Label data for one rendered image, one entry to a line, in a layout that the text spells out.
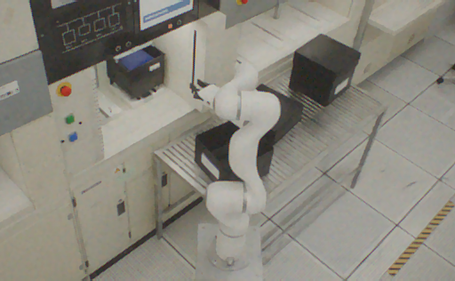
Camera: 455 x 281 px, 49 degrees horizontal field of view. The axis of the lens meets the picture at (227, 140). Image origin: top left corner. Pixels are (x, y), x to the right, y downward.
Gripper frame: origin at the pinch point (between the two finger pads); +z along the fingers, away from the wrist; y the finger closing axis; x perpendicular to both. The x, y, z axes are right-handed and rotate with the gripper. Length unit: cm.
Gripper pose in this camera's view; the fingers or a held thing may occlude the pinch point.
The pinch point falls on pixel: (196, 84)
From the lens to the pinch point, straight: 225.7
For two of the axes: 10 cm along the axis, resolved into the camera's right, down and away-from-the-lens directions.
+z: -7.1, -5.3, 4.6
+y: 7.0, -4.6, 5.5
